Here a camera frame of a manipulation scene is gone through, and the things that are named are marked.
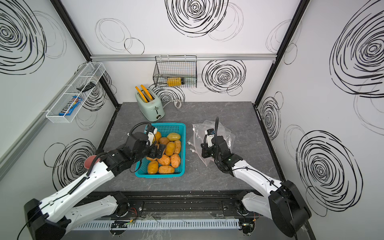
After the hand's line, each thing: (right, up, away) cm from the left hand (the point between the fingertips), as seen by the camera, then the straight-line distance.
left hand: (157, 143), depth 76 cm
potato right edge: (+9, -4, +15) cm, 18 cm away
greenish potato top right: (+5, +1, +20) cm, 21 cm away
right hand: (+24, -2, +7) cm, 25 cm away
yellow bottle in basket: (+7, +35, +11) cm, 37 cm away
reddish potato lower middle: (+2, -11, +9) cm, 14 cm away
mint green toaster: (-9, +18, +24) cm, 31 cm away
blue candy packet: (-39, +21, -4) cm, 44 cm away
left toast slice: (-16, +29, +22) cm, 39 cm away
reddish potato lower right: (+8, -11, +9) cm, 16 cm away
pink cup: (-38, -10, +4) cm, 40 cm away
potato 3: (+3, -15, +6) cm, 17 cm away
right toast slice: (-14, +31, +25) cm, 42 cm away
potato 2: (-4, -14, +6) cm, 16 cm away
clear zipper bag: (+21, +5, +9) cm, 24 cm away
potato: (0, -1, +16) cm, 16 cm away
